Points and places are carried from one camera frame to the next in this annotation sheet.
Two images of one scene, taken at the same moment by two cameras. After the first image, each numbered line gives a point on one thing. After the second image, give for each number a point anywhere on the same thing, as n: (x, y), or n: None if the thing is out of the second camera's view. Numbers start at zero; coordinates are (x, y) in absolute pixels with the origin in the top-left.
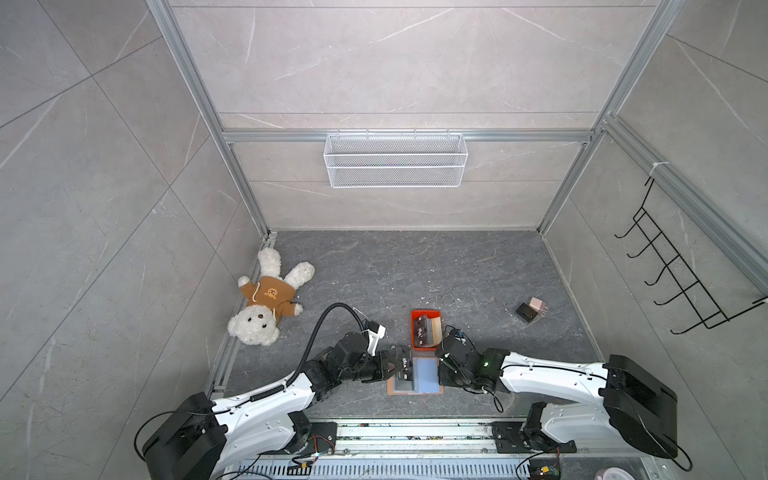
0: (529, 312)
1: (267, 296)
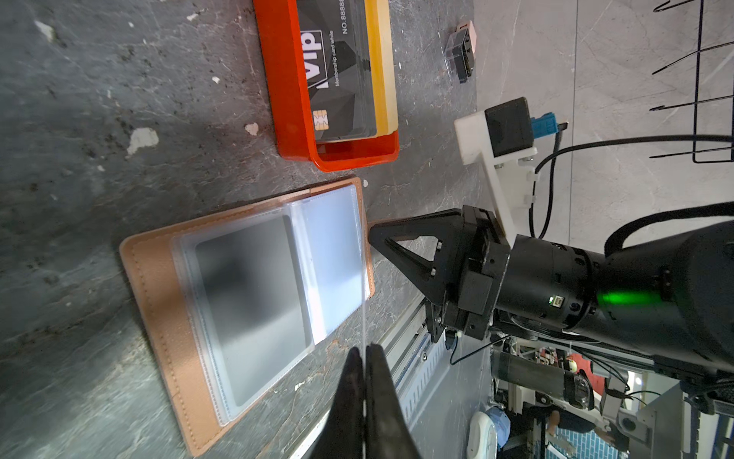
0: (461, 51)
1: None
